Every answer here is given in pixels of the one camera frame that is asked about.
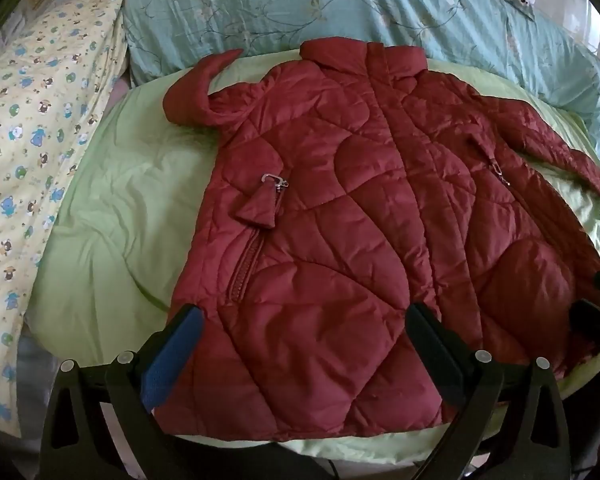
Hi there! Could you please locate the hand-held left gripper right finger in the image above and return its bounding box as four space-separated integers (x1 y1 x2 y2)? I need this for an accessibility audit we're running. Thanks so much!
407 301 581 480

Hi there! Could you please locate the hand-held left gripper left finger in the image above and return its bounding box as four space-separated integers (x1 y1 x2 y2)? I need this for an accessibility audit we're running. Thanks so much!
40 304 206 480

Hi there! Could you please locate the red quilted jacket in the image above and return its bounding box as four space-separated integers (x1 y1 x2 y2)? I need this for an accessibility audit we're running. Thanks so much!
161 39 600 443

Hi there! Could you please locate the light green blanket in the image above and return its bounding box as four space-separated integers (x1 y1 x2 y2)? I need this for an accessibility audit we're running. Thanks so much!
25 52 600 461

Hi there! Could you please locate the yellow animal print blanket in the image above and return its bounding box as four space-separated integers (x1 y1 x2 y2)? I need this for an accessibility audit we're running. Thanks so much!
0 0 128 436

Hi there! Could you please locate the light blue floral pillow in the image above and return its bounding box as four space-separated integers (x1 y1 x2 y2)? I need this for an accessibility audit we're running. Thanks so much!
122 0 600 181

